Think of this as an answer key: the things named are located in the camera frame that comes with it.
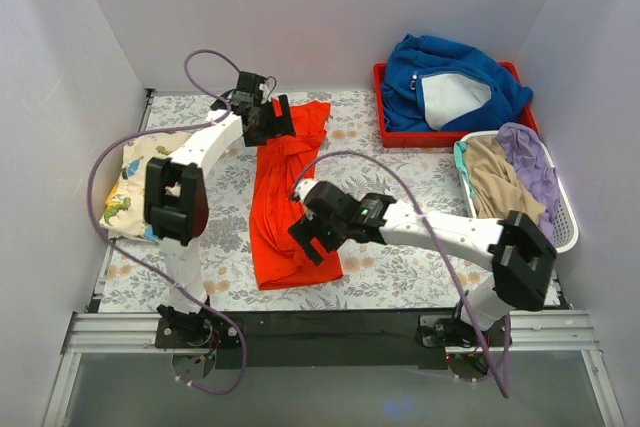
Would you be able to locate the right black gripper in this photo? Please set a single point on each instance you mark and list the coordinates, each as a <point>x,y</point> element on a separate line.
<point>316,229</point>

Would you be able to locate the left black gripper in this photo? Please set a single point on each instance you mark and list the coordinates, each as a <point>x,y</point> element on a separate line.
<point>270,123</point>

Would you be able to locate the orange t shirt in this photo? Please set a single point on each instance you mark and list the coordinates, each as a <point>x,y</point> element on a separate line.
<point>279,262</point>

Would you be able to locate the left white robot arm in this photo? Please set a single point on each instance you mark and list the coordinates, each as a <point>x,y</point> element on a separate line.
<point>175,199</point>

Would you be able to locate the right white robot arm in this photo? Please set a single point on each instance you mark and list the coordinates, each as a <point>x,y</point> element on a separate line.
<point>517,255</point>

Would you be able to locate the floral tablecloth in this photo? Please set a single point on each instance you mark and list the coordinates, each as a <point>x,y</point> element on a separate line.
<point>353,158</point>

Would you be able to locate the red plastic tray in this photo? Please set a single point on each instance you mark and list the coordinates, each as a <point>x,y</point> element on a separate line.
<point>432,139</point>

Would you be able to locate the blue zip jacket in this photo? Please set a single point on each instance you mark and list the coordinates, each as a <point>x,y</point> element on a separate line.
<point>436,85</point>

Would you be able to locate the dinosaur print folded cloth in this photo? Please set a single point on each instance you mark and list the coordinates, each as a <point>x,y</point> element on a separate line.
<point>124,207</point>

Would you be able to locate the beige garment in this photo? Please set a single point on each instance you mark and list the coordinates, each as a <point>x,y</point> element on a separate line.
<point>497,189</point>

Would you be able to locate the purple garment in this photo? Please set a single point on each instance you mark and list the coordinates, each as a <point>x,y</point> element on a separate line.
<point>525,152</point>

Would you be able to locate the white laundry basket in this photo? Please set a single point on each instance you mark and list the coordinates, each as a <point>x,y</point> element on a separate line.
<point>566,231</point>

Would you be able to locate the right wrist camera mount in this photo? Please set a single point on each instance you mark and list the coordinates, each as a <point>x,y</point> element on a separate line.
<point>302,189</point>

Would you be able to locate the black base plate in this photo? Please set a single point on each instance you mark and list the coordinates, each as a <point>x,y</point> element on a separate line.
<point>319,338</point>

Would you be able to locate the aluminium frame rail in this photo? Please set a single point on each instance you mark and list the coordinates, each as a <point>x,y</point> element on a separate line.
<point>549,330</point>

